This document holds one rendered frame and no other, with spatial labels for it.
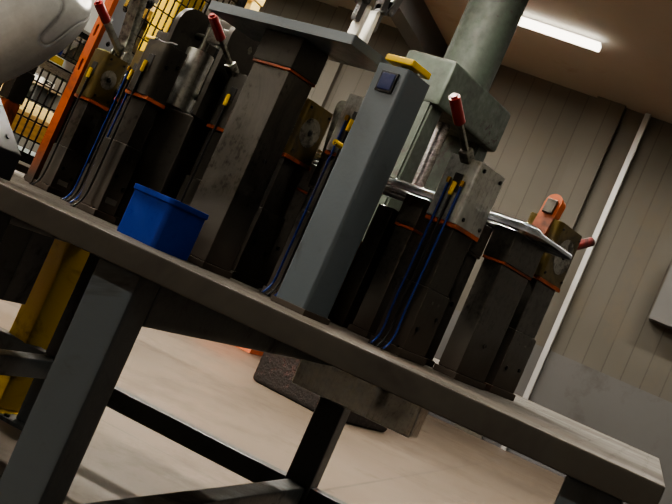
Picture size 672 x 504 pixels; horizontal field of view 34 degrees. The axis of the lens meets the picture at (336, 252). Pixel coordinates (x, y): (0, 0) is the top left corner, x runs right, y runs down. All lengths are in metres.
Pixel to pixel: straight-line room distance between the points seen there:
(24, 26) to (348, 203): 0.63
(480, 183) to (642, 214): 9.56
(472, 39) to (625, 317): 4.54
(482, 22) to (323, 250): 5.87
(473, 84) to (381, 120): 5.60
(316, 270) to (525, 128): 9.97
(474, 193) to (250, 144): 0.41
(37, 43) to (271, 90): 0.41
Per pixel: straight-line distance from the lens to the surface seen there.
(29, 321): 3.52
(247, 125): 1.99
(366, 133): 1.83
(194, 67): 2.34
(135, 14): 2.66
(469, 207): 1.89
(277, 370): 7.25
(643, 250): 11.37
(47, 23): 1.96
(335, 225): 1.80
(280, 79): 1.98
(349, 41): 1.88
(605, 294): 11.32
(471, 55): 7.53
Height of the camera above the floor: 0.75
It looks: 2 degrees up
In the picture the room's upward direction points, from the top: 24 degrees clockwise
